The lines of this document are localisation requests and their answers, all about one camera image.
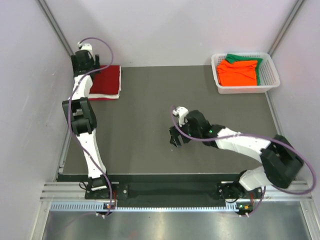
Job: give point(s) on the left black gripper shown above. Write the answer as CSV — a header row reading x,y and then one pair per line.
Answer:
x,y
97,61

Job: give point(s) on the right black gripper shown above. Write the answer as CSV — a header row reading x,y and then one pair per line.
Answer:
x,y
175,140

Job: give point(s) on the dark red t shirt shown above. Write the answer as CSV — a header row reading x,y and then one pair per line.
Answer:
x,y
108,81

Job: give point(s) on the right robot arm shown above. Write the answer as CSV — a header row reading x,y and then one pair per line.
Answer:
x,y
280,163

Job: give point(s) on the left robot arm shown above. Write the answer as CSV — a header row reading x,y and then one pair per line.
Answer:
x,y
82,123

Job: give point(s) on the folded white t shirt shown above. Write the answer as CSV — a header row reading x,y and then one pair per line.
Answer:
x,y
95,96

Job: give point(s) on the folded red t shirt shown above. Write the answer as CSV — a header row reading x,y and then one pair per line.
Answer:
x,y
102,99

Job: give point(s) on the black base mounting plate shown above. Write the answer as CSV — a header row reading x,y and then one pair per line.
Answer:
x,y
178,190

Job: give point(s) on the orange t shirt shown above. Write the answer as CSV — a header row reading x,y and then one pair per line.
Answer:
x,y
237,74

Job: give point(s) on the green t shirt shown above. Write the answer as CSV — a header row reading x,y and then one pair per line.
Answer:
x,y
232,58

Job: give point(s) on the white plastic basket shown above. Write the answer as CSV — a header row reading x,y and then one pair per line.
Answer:
x,y
268,74

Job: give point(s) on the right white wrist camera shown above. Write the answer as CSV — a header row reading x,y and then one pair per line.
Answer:
x,y
181,113

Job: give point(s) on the aluminium frame rail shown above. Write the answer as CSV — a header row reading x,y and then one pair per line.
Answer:
x,y
71,192

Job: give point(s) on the grey slotted cable duct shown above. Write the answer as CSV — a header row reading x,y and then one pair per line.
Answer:
x,y
100,206

